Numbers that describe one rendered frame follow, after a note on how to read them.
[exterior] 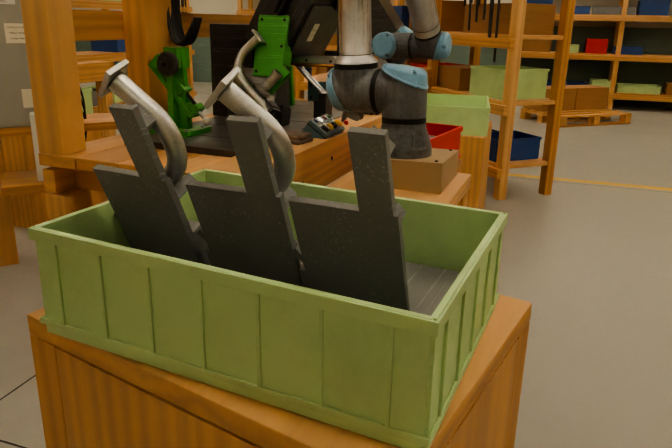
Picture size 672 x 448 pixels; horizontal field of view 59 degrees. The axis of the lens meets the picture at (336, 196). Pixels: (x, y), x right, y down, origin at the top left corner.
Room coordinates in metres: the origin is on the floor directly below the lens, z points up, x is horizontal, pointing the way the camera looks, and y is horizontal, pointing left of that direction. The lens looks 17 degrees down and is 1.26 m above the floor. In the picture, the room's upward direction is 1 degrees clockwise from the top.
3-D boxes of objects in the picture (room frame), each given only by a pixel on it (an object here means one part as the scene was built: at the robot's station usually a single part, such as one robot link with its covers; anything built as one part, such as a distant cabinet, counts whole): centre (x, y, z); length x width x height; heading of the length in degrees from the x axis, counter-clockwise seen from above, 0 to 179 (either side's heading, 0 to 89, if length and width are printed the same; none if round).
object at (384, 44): (1.78, -0.16, 1.19); 0.11 x 0.11 x 0.08; 63
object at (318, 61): (2.24, 0.13, 1.11); 0.39 x 0.16 x 0.03; 68
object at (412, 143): (1.53, -0.17, 0.97); 0.15 x 0.15 x 0.10
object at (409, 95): (1.54, -0.17, 1.09); 0.13 x 0.12 x 0.14; 63
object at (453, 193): (1.53, -0.18, 0.83); 0.32 x 0.32 x 0.04; 68
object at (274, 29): (2.11, 0.22, 1.17); 0.13 x 0.12 x 0.20; 158
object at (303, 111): (2.20, 0.25, 0.89); 1.10 x 0.42 x 0.02; 158
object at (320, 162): (2.10, -0.01, 0.82); 1.50 x 0.14 x 0.15; 158
